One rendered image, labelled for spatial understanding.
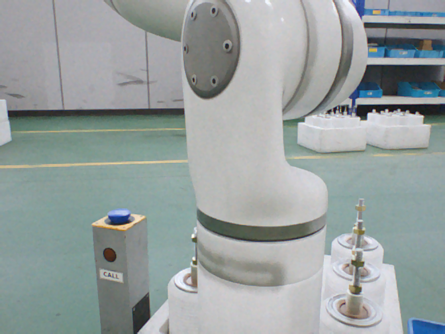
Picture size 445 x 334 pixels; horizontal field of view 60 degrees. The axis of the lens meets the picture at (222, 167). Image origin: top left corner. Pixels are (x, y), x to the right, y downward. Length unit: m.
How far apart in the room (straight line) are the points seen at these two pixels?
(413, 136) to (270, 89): 3.20
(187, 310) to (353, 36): 0.47
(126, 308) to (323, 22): 0.62
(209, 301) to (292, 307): 0.06
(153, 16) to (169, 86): 5.39
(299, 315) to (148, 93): 5.56
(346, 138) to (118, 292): 2.52
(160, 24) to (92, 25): 5.50
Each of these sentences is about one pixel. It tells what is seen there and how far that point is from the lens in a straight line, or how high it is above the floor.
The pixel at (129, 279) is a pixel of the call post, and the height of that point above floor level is 0.22.
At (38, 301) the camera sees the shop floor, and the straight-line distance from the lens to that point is 1.15.
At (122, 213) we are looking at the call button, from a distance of 0.71.
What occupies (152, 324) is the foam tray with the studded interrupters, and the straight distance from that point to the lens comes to 0.68.
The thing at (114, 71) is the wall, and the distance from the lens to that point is 5.80.
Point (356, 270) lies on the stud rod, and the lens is 0.56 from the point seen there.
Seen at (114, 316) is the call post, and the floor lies 0.14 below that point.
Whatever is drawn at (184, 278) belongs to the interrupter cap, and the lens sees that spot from 0.64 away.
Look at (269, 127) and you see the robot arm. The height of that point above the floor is 0.54.
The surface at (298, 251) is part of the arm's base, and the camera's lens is 0.25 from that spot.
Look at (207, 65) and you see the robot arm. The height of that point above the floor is 0.57.
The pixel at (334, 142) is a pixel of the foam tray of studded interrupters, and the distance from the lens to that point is 3.01.
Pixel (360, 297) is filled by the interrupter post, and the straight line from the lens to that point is 0.58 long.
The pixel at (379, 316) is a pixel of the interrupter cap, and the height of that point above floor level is 0.25.
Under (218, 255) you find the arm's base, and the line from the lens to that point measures 0.25.
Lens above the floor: 0.57
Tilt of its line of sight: 14 degrees down
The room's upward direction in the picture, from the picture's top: straight up
